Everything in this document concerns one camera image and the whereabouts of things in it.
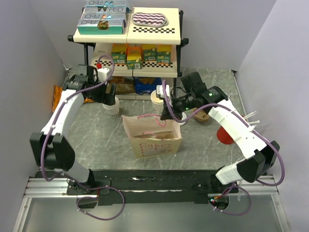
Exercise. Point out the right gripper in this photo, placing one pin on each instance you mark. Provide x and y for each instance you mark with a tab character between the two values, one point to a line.
166	114

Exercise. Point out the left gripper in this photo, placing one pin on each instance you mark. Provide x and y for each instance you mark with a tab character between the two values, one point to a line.
107	98

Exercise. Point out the white paper cup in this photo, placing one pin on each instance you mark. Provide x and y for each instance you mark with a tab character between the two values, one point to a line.
112	110

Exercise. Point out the pink white paper bag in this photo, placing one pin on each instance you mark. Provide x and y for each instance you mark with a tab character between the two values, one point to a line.
146	148

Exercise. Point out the single cardboard cup carrier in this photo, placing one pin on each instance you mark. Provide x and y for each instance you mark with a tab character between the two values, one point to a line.
157	135

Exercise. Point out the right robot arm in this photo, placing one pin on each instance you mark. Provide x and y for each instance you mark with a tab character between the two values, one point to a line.
259	154

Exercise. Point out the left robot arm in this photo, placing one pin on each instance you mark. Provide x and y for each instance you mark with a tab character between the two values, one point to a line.
52	151

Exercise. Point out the brown chip bag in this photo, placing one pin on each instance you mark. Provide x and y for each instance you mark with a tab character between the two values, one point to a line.
124	85

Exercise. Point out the blue tortilla chip bag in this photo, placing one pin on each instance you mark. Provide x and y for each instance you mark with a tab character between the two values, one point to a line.
146	85

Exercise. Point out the green juice carton left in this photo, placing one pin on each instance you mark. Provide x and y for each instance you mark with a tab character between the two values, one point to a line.
119	53

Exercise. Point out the green juice carton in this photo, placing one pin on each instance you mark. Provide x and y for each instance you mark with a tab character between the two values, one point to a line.
149	52
163	55
119	53

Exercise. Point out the orange yellow juice carton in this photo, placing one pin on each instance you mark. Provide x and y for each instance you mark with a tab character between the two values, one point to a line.
134	58

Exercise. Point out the orange chip bag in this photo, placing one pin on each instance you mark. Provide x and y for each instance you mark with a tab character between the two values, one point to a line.
56	97

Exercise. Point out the green juice carton middle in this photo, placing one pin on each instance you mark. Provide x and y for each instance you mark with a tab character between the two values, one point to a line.
149	52

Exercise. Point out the green juice carton right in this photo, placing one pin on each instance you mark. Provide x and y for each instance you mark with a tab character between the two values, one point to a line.
163	55

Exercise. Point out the cream three-tier shelf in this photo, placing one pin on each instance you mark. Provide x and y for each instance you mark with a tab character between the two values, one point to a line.
171	34

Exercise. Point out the red cup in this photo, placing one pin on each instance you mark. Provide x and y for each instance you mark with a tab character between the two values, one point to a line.
224	137

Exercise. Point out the teal box front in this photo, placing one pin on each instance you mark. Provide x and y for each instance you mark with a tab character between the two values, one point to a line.
101	27

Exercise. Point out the teal box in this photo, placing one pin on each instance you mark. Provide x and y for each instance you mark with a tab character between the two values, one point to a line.
109	10
101	27
109	3
97	16

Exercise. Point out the wavy striped sleep mask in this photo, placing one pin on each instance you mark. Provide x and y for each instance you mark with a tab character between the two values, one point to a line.
155	20

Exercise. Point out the teal box back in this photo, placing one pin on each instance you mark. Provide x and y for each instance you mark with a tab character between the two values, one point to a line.
109	3

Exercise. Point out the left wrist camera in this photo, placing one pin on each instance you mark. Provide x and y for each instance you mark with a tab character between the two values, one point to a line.
103	73

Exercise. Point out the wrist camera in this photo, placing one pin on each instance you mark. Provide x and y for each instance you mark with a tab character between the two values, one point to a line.
103	73
160	91

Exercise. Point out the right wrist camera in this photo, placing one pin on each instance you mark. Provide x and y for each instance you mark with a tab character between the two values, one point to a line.
160	91

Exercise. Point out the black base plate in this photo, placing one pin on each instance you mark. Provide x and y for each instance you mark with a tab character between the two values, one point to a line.
110	195

